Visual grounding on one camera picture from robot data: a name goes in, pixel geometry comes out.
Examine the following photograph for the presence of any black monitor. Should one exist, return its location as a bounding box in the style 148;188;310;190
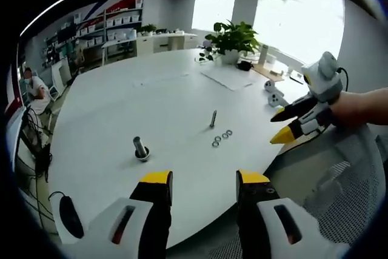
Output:
57;27;76;43

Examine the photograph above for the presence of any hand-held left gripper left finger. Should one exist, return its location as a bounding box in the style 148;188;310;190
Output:
65;170;174;259

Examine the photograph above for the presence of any thick steel bolt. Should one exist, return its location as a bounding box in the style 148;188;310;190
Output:
132;136;152;162

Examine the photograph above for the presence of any large white paper sheet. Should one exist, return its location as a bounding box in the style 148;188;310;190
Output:
200;66;264;92

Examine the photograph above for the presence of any black computer mouse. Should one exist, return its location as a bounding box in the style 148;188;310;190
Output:
59;195;85;240

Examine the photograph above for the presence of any wooden board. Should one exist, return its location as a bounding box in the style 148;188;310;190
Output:
251;63;286;82

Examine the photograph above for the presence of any open laptop with red screen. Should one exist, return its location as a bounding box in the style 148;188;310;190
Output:
4;64;27;114

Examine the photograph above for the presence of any small potted plant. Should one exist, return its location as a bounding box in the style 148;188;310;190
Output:
141;24;158;37

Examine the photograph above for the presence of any white standing desk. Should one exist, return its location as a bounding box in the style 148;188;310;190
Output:
101;39;137;66

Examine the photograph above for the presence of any person's right hand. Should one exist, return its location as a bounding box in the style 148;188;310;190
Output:
329;89;370;129

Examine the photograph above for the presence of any small plant in glass bowl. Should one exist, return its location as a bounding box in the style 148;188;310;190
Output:
198;48;216;62

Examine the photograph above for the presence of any white low cabinet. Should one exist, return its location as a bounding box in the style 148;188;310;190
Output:
135;32;199;56

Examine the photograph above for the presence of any black pouch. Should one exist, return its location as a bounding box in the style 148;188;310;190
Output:
236;60;254;72

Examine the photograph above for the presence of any grey mesh office chair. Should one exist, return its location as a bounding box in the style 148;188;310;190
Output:
209;124;387;259

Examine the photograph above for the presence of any potted green plant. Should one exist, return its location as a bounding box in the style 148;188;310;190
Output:
204;21;261;66

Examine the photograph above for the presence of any white game controller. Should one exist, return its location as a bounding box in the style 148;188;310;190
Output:
263;79;278;93
268;93;286;109

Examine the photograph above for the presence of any shelf of white storage bins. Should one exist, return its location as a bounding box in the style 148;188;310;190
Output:
72;0;145;49

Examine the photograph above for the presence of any bundle of black cables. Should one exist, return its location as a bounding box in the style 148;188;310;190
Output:
18;107;54;181

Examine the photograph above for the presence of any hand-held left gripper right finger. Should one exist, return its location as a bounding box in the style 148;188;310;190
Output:
235;169;352;259

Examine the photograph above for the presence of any white chair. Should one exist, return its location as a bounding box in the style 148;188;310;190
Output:
48;64;67;102

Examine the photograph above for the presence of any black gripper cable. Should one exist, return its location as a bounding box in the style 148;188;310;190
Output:
336;66;349;93

